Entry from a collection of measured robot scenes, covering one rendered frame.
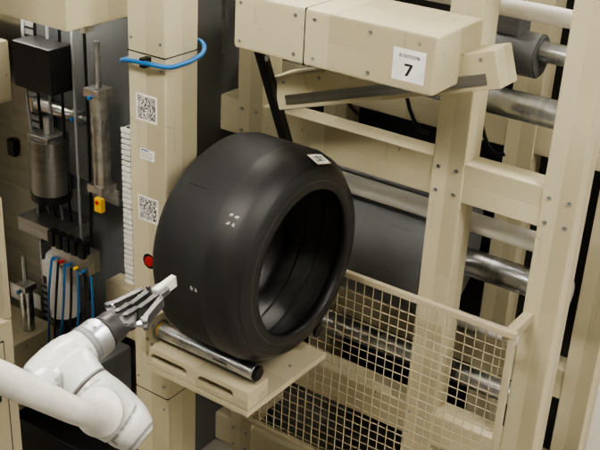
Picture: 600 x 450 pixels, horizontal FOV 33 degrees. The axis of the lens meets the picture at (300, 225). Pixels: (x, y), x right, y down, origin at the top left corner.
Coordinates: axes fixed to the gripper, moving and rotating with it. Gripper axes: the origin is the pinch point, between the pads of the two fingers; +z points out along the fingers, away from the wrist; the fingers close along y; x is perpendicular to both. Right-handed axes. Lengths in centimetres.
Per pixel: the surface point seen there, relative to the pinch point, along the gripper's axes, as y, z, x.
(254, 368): -8.7, 19.9, 34.8
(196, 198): 6.3, 20.6, -11.5
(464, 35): -34, 78, -42
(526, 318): -57, 80, 37
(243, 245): -9.8, 17.7, -5.2
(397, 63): -24, 63, -38
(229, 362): -0.9, 18.8, 35.5
